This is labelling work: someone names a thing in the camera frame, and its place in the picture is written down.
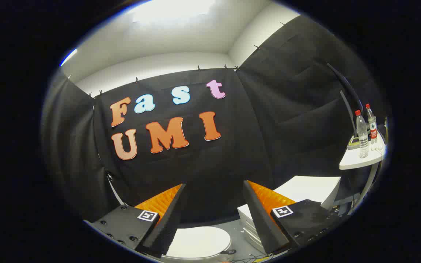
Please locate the water bottle with red label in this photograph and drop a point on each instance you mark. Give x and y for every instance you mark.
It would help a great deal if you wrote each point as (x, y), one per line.
(372, 128)

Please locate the white drawer cabinet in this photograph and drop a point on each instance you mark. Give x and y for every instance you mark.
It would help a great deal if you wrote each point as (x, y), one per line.
(305, 188)

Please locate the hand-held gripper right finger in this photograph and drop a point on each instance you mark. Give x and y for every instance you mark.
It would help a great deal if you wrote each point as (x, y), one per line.
(260, 219)

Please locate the white toilet lid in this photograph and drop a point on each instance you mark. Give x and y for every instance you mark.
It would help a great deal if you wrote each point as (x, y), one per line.
(199, 241)

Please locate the black curved rod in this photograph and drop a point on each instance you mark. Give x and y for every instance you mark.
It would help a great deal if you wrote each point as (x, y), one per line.
(348, 109)
(349, 87)

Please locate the white side table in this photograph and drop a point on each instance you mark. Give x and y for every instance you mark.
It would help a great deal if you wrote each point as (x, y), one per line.
(356, 160)

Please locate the clear water bottle red cap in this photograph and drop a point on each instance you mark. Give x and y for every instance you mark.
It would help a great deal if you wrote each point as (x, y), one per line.
(362, 138)

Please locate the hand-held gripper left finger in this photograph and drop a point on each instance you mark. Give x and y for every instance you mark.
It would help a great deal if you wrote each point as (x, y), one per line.
(172, 219)

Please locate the black backdrop cloth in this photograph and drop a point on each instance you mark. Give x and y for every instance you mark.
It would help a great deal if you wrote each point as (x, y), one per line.
(232, 164)

